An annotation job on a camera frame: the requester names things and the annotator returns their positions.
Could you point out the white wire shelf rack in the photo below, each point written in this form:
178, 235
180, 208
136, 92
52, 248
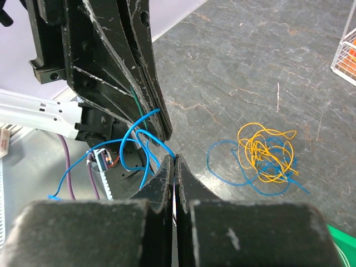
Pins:
343, 63

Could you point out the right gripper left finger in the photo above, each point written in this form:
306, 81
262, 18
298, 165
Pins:
131, 232

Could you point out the white cable duct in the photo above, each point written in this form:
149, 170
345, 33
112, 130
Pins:
106, 186

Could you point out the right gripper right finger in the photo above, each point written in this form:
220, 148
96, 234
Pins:
216, 232

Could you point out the front green bin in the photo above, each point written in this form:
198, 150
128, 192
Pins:
345, 245

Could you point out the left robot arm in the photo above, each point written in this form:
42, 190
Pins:
80, 121

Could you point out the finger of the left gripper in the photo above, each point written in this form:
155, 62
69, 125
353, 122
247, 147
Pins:
135, 18
99, 64

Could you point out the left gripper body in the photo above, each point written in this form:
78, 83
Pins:
47, 20

